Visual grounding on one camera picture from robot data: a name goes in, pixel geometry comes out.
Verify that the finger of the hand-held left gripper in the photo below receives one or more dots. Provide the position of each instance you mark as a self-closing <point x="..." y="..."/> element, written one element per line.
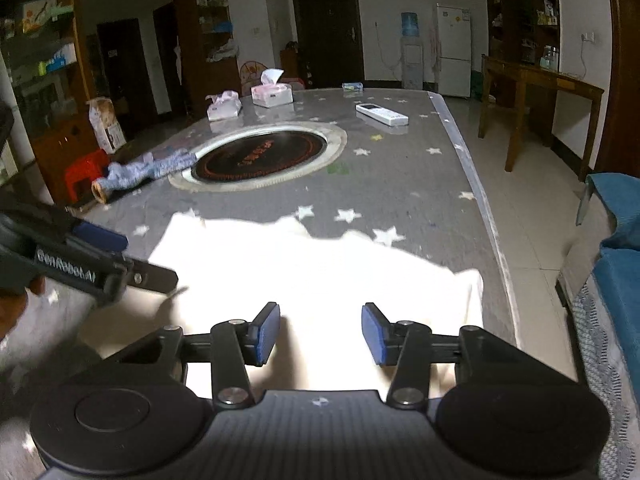
<point x="100" y="237"/>
<point x="150" y="275"/>

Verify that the pink white tissue box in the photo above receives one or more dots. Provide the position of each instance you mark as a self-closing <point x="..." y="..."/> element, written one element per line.
<point x="272" y="95"/>

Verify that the white remote control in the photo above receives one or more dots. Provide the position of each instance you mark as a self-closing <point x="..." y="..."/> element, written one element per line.
<point x="382" y="114"/>

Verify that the dark wooden door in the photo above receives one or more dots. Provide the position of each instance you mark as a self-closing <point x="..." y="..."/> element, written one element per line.
<point x="325" y="30"/>

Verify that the small blue packet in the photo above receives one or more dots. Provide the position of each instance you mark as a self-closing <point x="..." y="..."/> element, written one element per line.
<point x="352" y="86"/>

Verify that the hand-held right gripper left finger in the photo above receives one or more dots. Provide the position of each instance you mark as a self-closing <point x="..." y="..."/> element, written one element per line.
<point x="265" y="334"/>

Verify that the wooden door with glass pane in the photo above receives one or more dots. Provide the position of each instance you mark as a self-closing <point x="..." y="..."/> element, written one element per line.
<point x="625" y="85"/>

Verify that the printed cardboard box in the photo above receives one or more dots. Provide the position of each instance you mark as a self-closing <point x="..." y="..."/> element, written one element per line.
<point x="107" y="127"/>

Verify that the white refrigerator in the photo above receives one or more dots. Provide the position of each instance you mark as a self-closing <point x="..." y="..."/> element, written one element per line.
<point x="452" y="50"/>

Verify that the pink soft tissue pack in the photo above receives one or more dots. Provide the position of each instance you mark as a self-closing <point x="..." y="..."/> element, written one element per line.
<point x="225" y="107"/>

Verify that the white water dispenser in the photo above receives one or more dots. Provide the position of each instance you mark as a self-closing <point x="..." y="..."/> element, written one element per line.
<point x="412" y="65"/>

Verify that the clear glass jar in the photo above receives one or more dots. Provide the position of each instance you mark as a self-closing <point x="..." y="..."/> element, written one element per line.
<point x="550" y="57"/>

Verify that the dark wooden display cabinet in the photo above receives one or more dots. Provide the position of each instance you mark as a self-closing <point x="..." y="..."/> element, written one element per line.
<point x="515" y="10"/>

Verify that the wooden side table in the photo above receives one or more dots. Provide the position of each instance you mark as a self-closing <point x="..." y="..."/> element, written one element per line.
<point x="540" y="77"/>

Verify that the red plastic stool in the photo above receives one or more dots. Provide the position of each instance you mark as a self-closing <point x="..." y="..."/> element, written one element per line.
<point x="85" y="172"/>

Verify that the round black induction cooktop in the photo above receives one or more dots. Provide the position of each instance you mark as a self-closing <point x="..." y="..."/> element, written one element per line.
<point x="260" y="155"/>

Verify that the blue white knit glove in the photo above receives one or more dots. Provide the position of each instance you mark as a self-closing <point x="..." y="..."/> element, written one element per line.
<point x="145" y="170"/>

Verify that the person's left hand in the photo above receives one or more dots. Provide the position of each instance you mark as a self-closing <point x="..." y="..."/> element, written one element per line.
<point x="10" y="312"/>

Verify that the wooden arch cabinet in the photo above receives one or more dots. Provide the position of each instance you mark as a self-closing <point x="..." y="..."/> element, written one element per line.
<point x="50" y="150"/>

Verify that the cream sweatshirt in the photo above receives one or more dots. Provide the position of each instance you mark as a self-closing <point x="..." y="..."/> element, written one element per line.
<point x="300" y="280"/>

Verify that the grey star print tablecloth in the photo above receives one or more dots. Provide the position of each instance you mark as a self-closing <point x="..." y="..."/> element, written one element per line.
<point x="400" y="185"/>

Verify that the white wall socket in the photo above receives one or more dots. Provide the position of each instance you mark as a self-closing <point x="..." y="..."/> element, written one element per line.
<point x="588" y="37"/>

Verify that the blue water bottle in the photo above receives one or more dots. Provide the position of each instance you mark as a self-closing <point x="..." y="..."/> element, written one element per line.
<point x="410" y="25"/>

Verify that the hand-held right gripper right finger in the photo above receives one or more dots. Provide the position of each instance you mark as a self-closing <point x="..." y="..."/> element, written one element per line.
<point x="375" y="334"/>

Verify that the blue sofa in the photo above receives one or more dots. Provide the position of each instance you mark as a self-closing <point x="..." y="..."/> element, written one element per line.
<point x="620" y="270"/>

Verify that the pink round fan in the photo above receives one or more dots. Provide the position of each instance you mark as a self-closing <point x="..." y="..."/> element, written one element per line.
<point x="250" y="77"/>

